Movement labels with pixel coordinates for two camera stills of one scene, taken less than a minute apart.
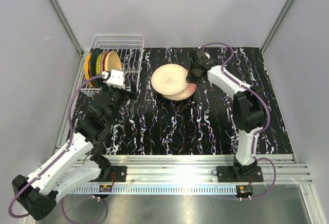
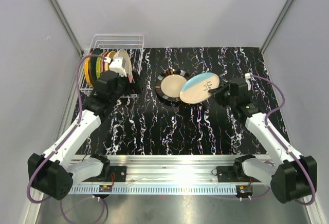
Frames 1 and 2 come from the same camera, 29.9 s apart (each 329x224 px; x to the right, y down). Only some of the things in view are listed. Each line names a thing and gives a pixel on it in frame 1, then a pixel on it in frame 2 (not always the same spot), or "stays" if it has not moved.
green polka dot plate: x=98 y=64 stays
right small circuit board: x=243 y=191 stays
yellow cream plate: x=112 y=61 stays
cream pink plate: x=189 y=91 to x=123 y=53
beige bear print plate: x=169 y=79 to x=123 y=53
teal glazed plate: x=92 y=68 stays
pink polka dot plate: x=102 y=62 stays
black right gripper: x=189 y=79 to x=217 y=92
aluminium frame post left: x=59 y=12 stays
